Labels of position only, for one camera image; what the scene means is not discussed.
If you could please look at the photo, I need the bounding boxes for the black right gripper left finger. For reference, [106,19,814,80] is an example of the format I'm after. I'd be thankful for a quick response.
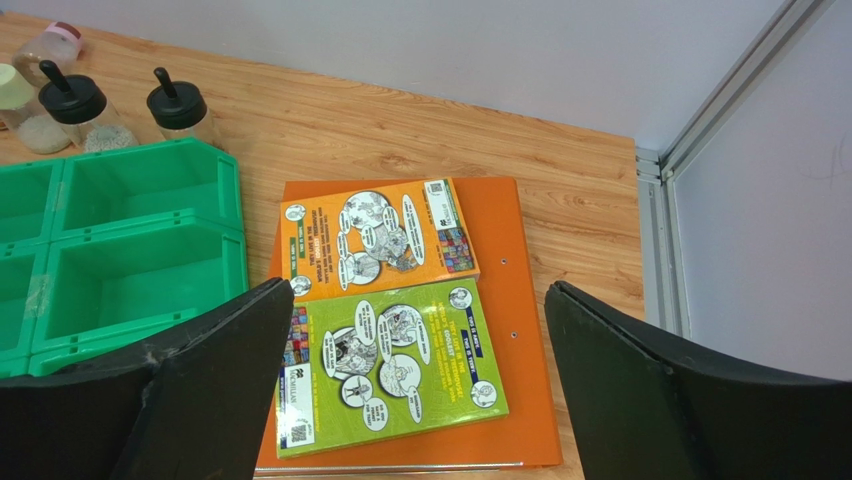
[1,278,294,479]

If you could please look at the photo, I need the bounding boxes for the orange comic book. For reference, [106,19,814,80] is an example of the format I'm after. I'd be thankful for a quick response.
[279,178,480,301]

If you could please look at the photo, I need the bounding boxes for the black lid jar white granules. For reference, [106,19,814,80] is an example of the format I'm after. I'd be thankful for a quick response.
[38,60,139,153]

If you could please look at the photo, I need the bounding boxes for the green plastic divided bin tray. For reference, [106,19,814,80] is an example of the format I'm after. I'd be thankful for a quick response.
[1,139,249,378]

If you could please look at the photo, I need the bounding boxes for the pink lid spice bottle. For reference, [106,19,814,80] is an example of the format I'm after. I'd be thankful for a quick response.
[11,21,84,88]

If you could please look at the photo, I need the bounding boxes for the green comic book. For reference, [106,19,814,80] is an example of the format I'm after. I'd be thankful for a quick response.
[275,278,509,459]

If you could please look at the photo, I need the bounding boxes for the aluminium frame post right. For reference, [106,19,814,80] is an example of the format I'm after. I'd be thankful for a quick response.
[635,0,833,339]

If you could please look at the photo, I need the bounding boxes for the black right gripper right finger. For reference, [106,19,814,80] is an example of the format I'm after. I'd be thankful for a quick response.
[545,281,851,479]

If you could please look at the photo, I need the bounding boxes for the orange ring binder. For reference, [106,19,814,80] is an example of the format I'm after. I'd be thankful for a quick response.
[254,177,563,479]

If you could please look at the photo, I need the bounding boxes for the yellow-green lid sesame jar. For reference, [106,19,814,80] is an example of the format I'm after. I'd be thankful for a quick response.
[1,64,71,155]

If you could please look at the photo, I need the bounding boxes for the black lid jar right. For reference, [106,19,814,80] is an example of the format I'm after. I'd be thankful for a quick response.
[146,67,222,148]

